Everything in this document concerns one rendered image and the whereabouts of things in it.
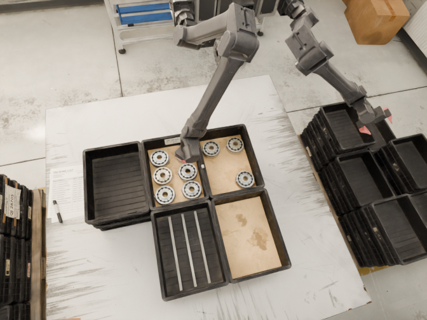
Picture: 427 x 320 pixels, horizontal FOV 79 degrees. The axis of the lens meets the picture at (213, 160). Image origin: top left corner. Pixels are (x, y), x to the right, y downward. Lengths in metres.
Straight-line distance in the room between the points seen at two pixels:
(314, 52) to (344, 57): 2.76
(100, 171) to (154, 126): 0.47
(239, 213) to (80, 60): 2.53
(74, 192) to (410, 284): 2.60
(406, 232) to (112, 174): 1.95
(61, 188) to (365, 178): 2.14
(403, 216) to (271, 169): 1.02
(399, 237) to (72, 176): 2.14
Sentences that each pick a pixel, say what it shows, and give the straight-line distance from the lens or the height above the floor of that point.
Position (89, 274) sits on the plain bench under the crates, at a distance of 1.57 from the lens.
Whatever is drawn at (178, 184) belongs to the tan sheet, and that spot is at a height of 0.83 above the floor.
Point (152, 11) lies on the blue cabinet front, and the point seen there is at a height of 0.44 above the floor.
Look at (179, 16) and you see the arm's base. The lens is 1.20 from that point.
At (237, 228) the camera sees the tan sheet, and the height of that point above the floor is 0.83.
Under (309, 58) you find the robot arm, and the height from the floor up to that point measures 1.58.
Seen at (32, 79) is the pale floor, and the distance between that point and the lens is 3.34.
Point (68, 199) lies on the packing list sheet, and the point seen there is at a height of 0.70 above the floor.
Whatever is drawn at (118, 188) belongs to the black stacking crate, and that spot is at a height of 0.83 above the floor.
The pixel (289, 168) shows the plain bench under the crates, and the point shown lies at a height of 0.70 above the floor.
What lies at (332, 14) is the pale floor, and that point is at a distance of 4.26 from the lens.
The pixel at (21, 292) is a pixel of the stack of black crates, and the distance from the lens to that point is 2.20.
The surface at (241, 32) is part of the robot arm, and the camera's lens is 0.81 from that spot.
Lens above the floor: 2.18
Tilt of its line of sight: 65 degrees down
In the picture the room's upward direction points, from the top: 10 degrees clockwise
